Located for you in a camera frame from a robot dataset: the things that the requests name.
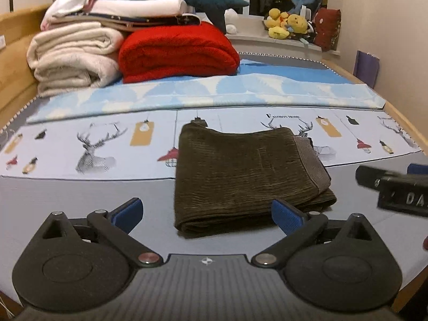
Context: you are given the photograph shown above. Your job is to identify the purple book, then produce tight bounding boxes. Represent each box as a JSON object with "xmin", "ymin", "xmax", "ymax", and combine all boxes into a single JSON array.
[{"xmin": 353, "ymin": 50, "xmax": 380, "ymax": 89}]

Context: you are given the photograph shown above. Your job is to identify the dark red cushion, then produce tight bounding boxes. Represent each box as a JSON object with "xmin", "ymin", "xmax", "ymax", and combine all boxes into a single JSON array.
[{"xmin": 314, "ymin": 7, "xmax": 342, "ymax": 52}]

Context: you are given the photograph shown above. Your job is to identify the blue leaf pattern quilt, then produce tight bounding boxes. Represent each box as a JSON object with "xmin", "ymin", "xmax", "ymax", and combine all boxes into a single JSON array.
[{"xmin": 27, "ymin": 59, "xmax": 386, "ymax": 124}]

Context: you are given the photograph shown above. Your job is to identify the white folded pillow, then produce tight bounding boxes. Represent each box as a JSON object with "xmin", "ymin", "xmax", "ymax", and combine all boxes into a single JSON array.
[{"xmin": 89, "ymin": 0, "xmax": 188, "ymax": 17}]

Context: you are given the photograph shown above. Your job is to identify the white window sill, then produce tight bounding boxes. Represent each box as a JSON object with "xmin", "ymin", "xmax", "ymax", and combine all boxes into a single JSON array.
[{"xmin": 226, "ymin": 15, "xmax": 340, "ymax": 61}]

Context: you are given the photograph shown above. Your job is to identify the cream folded blanket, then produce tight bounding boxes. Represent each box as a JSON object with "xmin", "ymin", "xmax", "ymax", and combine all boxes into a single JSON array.
[{"xmin": 27, "ymin": 22, "xmax": 125, "ymax": 98}]

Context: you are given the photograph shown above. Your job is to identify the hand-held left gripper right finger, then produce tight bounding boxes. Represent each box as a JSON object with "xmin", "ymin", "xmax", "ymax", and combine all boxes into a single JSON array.
[{"xmin": 251, "ymin": 199, "xmax": 377, "ymax": 268}]

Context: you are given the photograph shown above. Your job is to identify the brown corduroy pants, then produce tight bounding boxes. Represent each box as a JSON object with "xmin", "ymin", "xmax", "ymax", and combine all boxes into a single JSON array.
[{"xmin": 174, "ymin": 122, "xmax": 337, "ymax": 239}]

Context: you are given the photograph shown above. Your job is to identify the dark star print blanket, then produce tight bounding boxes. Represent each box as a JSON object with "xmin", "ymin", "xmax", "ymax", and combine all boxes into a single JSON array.
[{"xmin": 50, "ymin": 13, "xmax": 201, "ymax": 32}]

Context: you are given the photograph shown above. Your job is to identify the yellow duck plush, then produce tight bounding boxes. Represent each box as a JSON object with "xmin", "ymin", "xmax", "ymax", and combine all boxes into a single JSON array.
[{"xmin": 264, "ymin": 7, "xmax": 290, "ymax": 40}]

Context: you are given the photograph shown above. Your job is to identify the yellow round-headed plush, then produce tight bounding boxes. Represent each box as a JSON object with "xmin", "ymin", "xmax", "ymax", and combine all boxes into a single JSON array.
[{"xmin": 286, "ymin": 14, "xmax": 308, "ymax": 36}]

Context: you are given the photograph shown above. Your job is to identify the red folded blanket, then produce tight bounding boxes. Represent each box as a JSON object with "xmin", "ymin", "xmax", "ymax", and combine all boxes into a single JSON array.
[{"xmin": 119, "ymin": 22, "xmax": 240, "ymax": 84}]

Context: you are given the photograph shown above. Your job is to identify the white plush toy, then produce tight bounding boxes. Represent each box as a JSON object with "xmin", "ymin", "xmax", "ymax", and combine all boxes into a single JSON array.
[{"xmin": 224, "ymin": 8, "xmax": 239, "ymax": 35}]

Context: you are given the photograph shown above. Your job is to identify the white and pink cloth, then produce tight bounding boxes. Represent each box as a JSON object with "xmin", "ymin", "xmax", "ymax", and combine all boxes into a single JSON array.
[{"xmin": 40, "ymin": 0, "xmax": 104, "ymax": 30}]

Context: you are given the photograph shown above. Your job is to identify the deer and lamp printed bedsheet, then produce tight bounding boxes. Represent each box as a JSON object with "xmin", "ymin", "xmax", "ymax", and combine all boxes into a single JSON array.
[{"xmin": 0, "ymin": 53, "xmax": 425, "ymax": 308}]

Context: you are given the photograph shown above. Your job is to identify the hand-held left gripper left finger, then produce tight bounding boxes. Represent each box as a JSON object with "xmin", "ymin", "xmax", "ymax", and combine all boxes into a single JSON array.
[{"xmin": 35, "ymin": 197, "xmax": 164, "ymax": 268}]

